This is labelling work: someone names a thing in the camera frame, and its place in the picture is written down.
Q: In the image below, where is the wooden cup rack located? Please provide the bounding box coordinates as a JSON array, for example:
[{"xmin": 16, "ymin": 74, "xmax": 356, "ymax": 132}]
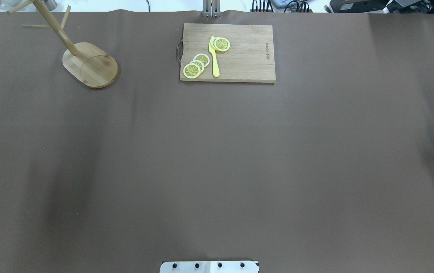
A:
[{"xmin": 7, "ymin": 0, "xmax": 119, "ymax": 89}]

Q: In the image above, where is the small metal cup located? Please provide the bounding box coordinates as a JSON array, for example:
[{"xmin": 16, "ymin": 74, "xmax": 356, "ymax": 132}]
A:
[{"xmin": 42, "ymin": 0, "xmax": 58, "ymax": 11}]

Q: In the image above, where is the yellow plastic knife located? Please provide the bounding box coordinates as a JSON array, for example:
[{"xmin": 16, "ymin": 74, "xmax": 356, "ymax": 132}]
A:
[{"xmin": 208, "ymin": 44, "xmax": 220, "ymax": 78}]

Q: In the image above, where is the lemon slice front stack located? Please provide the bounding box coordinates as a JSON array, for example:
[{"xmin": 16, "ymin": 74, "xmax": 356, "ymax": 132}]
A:
[{"xmin": 182, "ymin": 64, "xmax": 201, "ymax": 79}]

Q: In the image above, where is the lemon slice stack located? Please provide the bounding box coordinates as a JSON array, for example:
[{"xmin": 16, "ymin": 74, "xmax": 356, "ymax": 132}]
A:
[
  {"xmin": 193, "ymin": 53, "xmax": 210, "ymax": 67},
  {"xmin": 182, "ymin": 64, "xmax": 201, "ymax": 79},
  {"xmin": 189, "ymin": 60, "xmax": 205, "ymax": 73}
]

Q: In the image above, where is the lemon slice middle stack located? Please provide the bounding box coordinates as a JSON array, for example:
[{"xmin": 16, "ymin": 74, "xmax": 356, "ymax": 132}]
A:
[{"xmin": 189, "ymin": 60, "xmax": 205, "ymax": 73}]

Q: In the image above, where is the lemon slice rear stack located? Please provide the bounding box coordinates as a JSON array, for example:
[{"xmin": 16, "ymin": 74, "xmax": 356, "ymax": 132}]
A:
[{"xmin": 193, "ymin": 53, "xmax": 210, "ymax": 67}]

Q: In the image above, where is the wooden cutting board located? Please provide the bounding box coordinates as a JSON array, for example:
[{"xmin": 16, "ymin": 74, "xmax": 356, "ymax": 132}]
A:
[{"xmin": 179, "ymin": 23, "xmax": 276, "ymax": 83}]

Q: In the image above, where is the lemon slice by knife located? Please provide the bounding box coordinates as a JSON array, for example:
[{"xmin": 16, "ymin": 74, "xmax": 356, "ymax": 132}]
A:
[{"xmin": 214, "ymin": 37, "xmax": 230, "ymax": 52}]

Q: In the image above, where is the lemon slice under knife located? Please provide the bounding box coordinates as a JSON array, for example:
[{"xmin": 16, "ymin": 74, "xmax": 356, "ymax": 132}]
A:
[{"xmin": 209, "ymin": 36, "xmax": 217, "ymax": 51}]

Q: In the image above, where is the black monitor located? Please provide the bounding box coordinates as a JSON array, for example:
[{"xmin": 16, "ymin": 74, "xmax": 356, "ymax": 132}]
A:
[{"xmin": 326, "ymin": 0, "xmax": 434, "ymax": 14}]

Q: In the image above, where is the aluminium frame post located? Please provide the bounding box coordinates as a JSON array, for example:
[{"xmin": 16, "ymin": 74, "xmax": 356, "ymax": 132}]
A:
[{"xmin": 202, "ymin": 0, "xmax": 221, "ymax": 18}]

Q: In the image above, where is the white pedestal base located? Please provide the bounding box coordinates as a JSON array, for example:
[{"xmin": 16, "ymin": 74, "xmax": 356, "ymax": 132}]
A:
[{"xmin": 159, "ymin": 260, "xmax": 260, "ymax": 273}]

